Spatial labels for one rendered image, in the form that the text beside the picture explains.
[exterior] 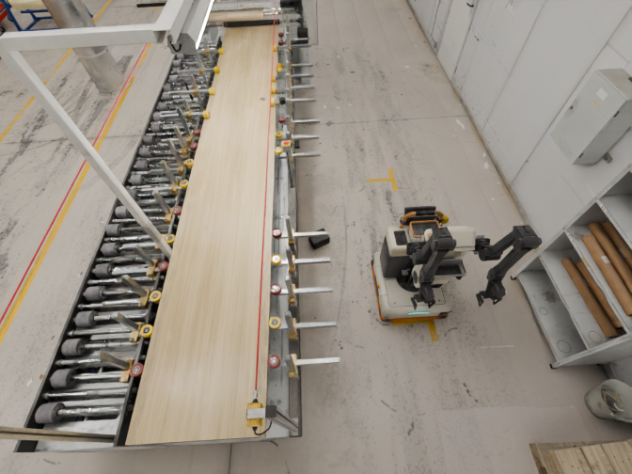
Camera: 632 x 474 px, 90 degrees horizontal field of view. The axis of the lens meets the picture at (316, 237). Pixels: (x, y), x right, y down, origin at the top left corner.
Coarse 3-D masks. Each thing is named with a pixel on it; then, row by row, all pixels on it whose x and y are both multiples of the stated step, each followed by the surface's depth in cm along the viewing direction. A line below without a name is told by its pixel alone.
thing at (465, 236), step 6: (450, 228) 195; (456, 228) 194; (462, 228) 193; (468, 228) 192; (456, 234) 191; (462, 234) 191; (468, 234) 191; (474, 234) 192; (456, 240) 192; (462, 240) 192; (468, 240) 192; (474, 240) 192; (456, 246) 193; (462, 246) 193; (468, 246) 194; (474, 246) 194
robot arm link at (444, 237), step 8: (440, 232) 163; (448, 232) 163; (432, 240) 172; (440, 240) 159; (448, 240) 159; (424, 248) 185; (440, 248) 160; (416, 256) 194; (424, 256) 188; (416, 264) 198
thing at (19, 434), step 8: (0, 432) 123; (8, 432) 126; (16, 432) 129; (24, 432) 132; (32, 432) 135; (40, 432) 139; (48, 432) 143; (56, 432) 147; (64, 432) 152; (72, 432) 157; (40, 440) 143; (48, 440) 145; (56, 440) 148; (64, 440) 152; (72, 440) 156; (80, 440) 161; (88, 440) 167; (96, 440) 172; (104, 440) 179; (112, 440) 185
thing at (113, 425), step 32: (192, 128) 365; (128, 224) 301; (160, 224) 287; (96, 256) 257; (32, 416) 192; (64, 416) 202; (96, 416) 211; (128, 416) 196; (32, 448) 191; (64, 448) 192; (96, 448) 193; (128, 448) 220
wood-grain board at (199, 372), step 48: (240, 48) 432; (240, 96) 366; (240, 144) 318; (192, 192) 283; (240, 192) 281; (192, 240) 253; (240, 240) 252; (192, 288) 229; (240, 288) 228; (192, 336) 209; (240, 336) 208; (144, 384) 193; (192, 384) 193; (240, 384) 192; (144, 432) 179; (192, 432) 178; (240, 432) 178
